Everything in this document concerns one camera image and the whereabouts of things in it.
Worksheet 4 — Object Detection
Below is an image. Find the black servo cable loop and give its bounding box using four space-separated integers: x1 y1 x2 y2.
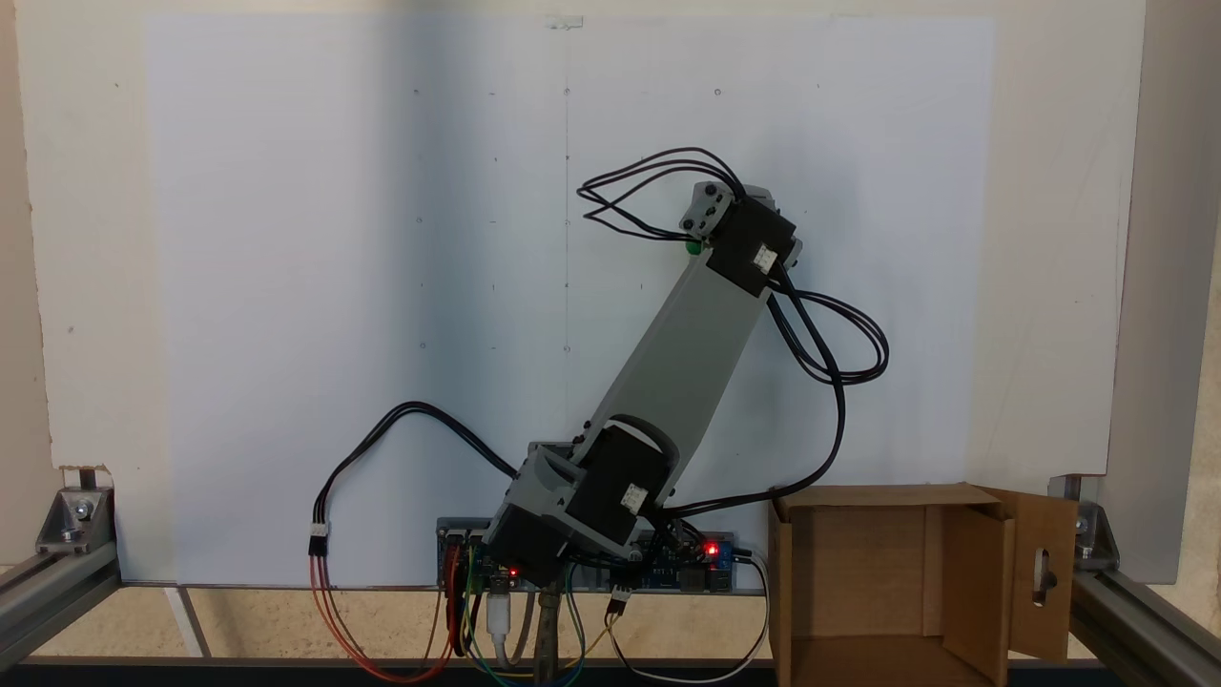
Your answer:
576 146 756 241
658 272 892 535

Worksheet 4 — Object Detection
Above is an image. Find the brown cardboard box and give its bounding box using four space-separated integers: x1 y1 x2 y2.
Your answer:
766 482 1081 687

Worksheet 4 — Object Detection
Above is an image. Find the metal table clamp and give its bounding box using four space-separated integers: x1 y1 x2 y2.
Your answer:
530 584 568 687

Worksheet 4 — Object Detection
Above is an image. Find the white usb cable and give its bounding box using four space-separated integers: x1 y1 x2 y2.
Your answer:
485 587 531 669

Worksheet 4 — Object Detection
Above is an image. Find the small motor controller board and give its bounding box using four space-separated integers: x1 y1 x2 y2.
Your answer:
437 520 492 594

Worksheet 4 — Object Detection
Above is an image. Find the green jumper wire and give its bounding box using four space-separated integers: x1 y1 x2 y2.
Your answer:
464 546 585 686

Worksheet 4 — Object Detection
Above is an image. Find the aluminium corner bracket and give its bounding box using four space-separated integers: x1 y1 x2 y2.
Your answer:
1075 498 1121 573
35 485 117 558

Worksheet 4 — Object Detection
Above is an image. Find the black power cable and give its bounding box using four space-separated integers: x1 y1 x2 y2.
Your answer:
310 401 521 556

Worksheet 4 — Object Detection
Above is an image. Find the red orange wire pair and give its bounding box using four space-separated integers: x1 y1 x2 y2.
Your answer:
307 552 459 684

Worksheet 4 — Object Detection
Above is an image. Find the grey board mounting plate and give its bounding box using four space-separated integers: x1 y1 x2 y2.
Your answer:
436 517 738 596

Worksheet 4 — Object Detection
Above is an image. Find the aluminium frame post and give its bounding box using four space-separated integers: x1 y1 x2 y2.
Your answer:
0 549 125 675
1068 565 1221 684

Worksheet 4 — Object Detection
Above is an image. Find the blue voltage converter board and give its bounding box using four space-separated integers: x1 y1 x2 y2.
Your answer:
630 528 737 594

